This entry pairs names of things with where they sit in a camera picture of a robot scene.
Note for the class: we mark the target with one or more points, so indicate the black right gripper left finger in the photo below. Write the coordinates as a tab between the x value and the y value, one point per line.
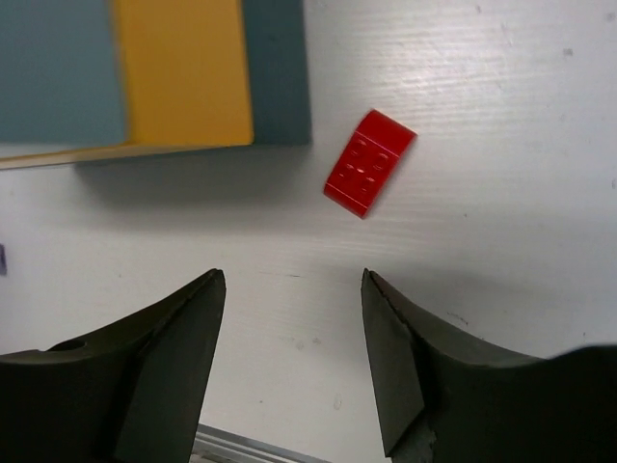
131	391

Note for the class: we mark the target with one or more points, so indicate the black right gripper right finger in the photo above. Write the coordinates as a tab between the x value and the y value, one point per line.
444	395

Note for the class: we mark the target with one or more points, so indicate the red sloped lego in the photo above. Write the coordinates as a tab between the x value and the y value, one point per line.
370	157

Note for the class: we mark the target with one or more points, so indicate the purple square lego lower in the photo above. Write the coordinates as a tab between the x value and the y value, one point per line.
3	261

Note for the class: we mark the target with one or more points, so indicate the stacked teal yellow drawer cabinet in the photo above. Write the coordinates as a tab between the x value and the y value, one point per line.
93	80

